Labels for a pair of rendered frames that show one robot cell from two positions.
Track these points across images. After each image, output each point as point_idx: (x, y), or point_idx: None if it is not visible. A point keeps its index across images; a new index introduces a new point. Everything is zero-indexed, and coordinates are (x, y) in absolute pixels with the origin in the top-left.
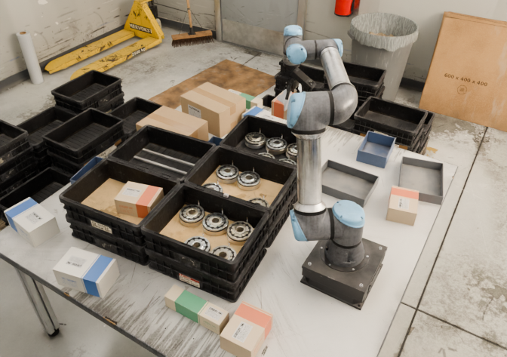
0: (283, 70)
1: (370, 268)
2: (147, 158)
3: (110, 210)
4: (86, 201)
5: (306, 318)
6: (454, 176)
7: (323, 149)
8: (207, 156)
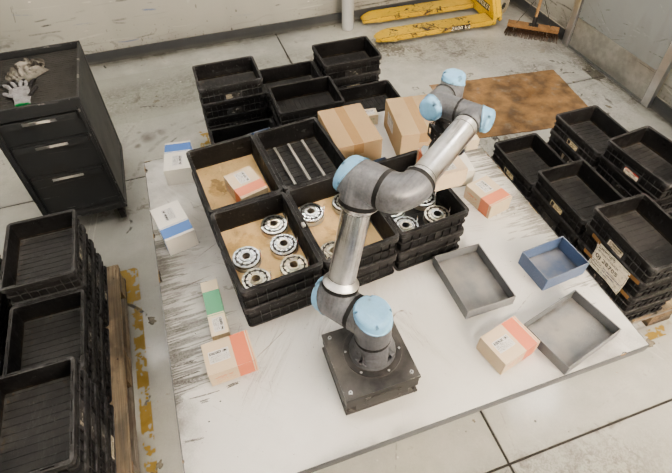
0: (437, 119)
1: (378, 383)
2: (298, 150)
3: (223, 185)
4: (216, 166)
5: (293, 384)
6: (633, 353)
7: (494, 228)
8: (330, 176)
